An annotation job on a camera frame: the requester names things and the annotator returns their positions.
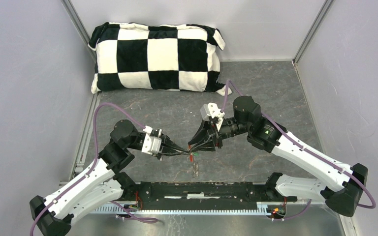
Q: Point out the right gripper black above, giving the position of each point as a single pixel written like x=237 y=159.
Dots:
x=205 y=132

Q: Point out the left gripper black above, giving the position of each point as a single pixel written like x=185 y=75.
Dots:
x=170 y=148

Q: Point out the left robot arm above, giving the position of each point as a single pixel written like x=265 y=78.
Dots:
x=102 y=181

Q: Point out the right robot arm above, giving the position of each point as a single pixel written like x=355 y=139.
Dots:
x=338 y=184

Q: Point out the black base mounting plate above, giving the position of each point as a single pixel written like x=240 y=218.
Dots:
x=204 y=195

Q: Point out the black white checkered pillow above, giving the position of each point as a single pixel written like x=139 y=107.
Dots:
x=165 y=57

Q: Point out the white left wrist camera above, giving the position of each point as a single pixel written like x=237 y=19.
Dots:
x=152 y=141

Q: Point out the white slotted cable duct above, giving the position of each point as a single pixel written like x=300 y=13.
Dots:
x=260 y=209

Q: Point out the left aluminium frame rail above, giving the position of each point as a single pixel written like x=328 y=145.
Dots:
x=74 y=16

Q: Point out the aluminium frame rail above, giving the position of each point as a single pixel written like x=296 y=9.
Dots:
x=74 y=16
x=312 y=30

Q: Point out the right aluminium frame rail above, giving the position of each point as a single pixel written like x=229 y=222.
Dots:
x=312 y=30

